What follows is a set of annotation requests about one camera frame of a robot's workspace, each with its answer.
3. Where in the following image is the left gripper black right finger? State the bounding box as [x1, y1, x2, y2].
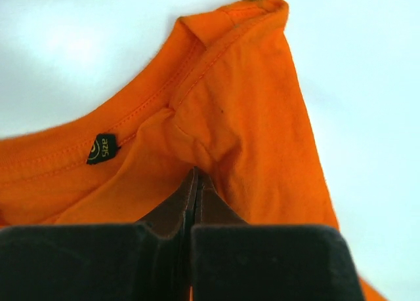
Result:
[196, 171, 247, 225]

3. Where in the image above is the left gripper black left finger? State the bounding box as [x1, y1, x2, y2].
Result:
[136, 167, 199, 238]

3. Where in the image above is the orange t-shirt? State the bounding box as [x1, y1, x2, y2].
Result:
[0, 0, 390, 301]

